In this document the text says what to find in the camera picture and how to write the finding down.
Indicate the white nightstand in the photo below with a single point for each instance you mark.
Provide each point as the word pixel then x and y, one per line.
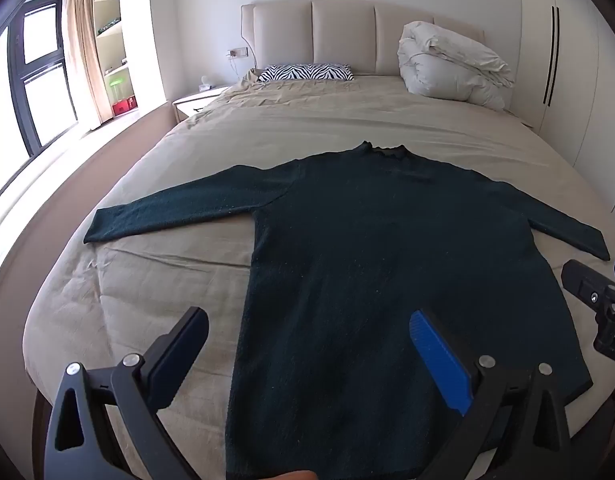
pixel 195 102

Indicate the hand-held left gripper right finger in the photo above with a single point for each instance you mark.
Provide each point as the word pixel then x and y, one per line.
pixel 437 355

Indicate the beige padded headboard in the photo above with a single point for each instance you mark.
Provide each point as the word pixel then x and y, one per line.
pixel 337 35

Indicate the zebra print pillow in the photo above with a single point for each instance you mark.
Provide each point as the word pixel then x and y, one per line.
pixel 307 72

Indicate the wall socket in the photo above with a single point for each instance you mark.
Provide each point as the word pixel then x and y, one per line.
pixel 237 53

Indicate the beige pillow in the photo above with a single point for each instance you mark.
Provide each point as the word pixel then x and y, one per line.
pixel 250 76

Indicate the dark green sweater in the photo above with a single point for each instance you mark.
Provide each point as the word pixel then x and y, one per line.
pixel 362 240

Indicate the green lamp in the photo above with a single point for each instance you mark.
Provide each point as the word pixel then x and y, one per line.
pixel 115 82

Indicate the white wall shelf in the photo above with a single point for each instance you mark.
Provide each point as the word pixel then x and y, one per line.
pixel 112 50

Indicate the bed with beige sheet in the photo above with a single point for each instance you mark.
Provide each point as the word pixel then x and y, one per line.
pixel 377 110

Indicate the small white bedside device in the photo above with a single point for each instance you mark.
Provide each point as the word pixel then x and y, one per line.
pixel 206 85

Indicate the black framed window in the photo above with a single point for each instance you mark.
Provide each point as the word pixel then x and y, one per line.
pixel 37 70

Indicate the folded white duvet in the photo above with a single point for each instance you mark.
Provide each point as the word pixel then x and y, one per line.
pixel 447 70

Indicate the beige curtain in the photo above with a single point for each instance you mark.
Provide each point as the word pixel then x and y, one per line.
pixel 85 55

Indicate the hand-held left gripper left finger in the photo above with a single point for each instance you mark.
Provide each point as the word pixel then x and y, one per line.
pixel 180 355

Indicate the white wardrobe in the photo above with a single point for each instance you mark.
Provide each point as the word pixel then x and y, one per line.
pixel 577 60

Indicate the red box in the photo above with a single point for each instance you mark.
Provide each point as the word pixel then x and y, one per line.
pixel 123 106

